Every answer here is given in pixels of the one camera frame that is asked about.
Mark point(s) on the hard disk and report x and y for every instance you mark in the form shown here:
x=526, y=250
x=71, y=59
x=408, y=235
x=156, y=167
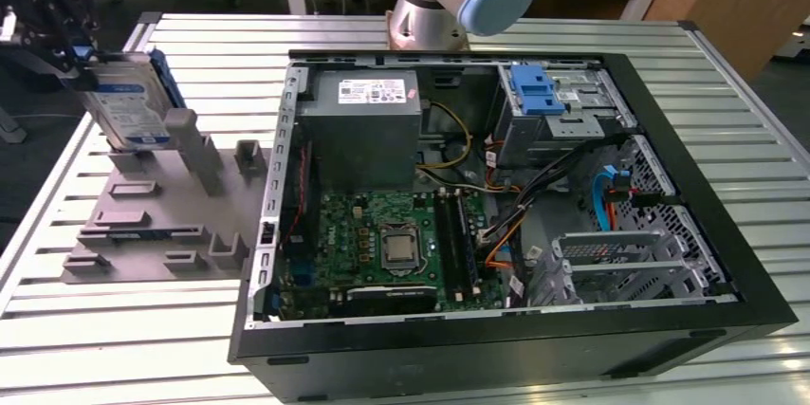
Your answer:
x=129, y=111

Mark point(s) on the metal disk bay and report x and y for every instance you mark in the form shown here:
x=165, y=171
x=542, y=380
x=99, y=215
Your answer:
x=632, y=266

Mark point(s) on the grey furniture leg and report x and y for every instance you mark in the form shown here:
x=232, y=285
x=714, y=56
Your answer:
x=12, y=132

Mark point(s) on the grey parts rack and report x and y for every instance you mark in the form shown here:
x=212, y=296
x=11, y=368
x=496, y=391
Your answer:
x=164, y=196

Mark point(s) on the dark RAM stick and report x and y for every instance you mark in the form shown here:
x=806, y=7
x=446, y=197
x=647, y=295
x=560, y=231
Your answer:
x=139, y=235

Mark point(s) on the grey power supply unit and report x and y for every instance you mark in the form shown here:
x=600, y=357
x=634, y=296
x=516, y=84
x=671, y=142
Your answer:
x=360, y=149

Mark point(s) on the green motherboard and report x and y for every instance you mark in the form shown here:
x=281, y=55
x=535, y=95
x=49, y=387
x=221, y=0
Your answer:
x=351, y=229

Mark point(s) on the silver CPU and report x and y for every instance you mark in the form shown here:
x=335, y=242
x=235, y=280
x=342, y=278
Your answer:
x=400, y=251

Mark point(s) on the blue drive latch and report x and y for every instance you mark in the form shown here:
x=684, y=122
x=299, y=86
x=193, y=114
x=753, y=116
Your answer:
x=534, y=92

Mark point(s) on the black graphics card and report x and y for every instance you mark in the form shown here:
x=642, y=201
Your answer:
x=386, y=298

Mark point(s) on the installed RAM stick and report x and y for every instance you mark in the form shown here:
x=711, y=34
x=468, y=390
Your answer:
x=470, y=248

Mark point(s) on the metal optical drive cage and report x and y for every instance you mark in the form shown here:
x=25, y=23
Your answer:
x=570, y=127

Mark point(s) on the black PC case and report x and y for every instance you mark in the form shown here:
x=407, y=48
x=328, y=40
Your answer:
x=443, y=362

